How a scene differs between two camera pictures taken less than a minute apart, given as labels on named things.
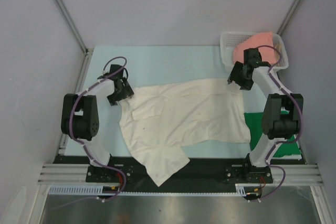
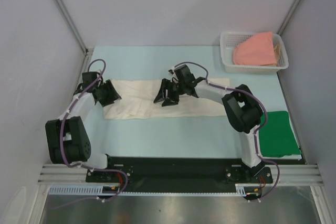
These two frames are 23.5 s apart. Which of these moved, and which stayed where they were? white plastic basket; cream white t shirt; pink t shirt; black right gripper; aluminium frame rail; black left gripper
Moved: black right gripper; cream white t shirt; black left gripper
Stayed: aluminium frame rail; white plastic basket; pink t shirt
